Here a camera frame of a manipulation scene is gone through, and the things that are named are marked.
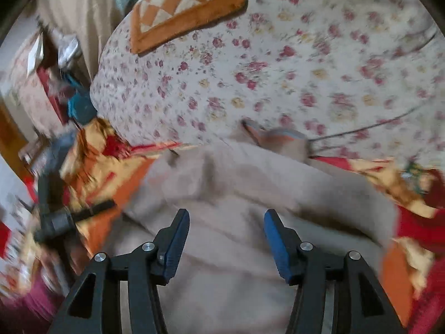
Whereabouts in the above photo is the orange red printed blanket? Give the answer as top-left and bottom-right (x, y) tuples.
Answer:
(0, 117), (445, 334)

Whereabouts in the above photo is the floral bedsheet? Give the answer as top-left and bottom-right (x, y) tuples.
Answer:
(89, 0), (445, 168)

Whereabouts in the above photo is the person's maroon clothing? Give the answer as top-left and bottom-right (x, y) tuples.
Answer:
(0, 278), (68, 334)

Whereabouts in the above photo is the white grey object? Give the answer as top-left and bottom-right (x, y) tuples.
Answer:
(56, 36), (83, 69)

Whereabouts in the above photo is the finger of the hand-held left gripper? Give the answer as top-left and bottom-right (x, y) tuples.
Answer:
(71, 199), (117, 224)

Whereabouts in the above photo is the grey blue cloth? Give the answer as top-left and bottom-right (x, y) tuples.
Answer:
(36, 132), (81, 181)

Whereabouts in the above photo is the beige grey hoodie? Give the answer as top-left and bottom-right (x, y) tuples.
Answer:
(104, 120), (400, 334)

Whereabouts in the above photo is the thin black cable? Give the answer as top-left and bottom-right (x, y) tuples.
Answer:
(308, 24), (439, 154)

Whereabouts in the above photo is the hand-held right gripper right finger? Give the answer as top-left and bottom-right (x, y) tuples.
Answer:
(263, 209), (406, 334)

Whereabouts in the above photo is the beige curtain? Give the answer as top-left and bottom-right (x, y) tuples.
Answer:
(36, 0), (130, 81)

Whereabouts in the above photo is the teal bag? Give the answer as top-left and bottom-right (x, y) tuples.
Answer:
(65, 73), (98, 126)

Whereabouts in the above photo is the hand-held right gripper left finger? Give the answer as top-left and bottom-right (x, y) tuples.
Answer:
(47, 208), (191, 334)

